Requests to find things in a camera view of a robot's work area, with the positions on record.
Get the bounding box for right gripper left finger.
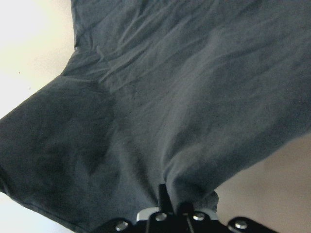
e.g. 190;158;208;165
158;183;174;215

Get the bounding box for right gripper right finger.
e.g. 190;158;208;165
177;202;194;216

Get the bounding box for black t-shirt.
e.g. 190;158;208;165
0;0;311;233

